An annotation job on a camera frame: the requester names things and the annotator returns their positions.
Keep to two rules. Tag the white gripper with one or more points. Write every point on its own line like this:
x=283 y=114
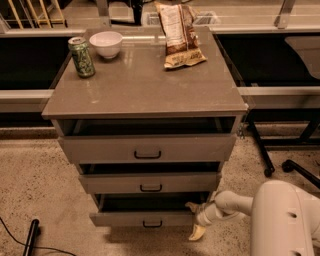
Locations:
x=202 y=217

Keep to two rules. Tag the grey bottom drawer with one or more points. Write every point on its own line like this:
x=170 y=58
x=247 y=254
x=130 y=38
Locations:
x=150 y=210

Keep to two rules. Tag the grey drawer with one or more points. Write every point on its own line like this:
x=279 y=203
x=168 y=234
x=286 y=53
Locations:
x=147 y=149
x=149 y=183
x=150 y=210

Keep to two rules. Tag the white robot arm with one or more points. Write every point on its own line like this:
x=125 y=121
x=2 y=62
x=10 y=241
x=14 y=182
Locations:
x=285 y=220

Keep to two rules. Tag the grey middle drawer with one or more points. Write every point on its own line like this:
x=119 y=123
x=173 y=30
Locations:
x=149 y=183

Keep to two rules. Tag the grey top drawer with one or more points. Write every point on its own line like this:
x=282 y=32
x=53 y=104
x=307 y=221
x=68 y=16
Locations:
x=147 y=149

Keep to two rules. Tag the grey drawer cabinet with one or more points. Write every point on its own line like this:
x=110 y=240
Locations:
x=134 y=95

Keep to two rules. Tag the black chair base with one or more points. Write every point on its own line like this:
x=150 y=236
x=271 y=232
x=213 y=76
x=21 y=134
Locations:
x=289 y=166

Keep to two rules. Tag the black stand leg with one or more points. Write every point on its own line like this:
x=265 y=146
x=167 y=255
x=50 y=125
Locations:
x=33 y=233

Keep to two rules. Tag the green soda can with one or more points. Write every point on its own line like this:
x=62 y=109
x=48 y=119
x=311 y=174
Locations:
x=81 y=57

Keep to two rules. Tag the brown chip bag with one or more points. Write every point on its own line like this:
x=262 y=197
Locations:
x=182 y=48

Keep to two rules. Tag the white bowl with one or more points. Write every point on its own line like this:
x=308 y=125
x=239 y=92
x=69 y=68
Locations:
x=107 y=44

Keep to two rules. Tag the black table leg frame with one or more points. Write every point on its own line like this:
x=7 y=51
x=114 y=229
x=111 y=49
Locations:
x=304 y=140

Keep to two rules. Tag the yellow wooden frame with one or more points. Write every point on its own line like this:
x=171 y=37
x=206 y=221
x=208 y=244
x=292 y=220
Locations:
x=34 y=14

